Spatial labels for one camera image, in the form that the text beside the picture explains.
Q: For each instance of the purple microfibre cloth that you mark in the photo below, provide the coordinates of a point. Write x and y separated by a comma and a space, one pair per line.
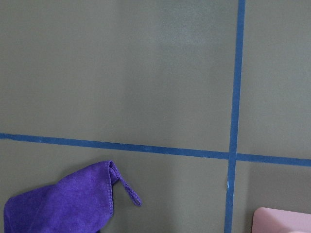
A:
81, 202

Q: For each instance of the pink plastic bin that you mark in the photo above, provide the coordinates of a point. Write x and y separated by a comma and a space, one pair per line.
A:
267, 220

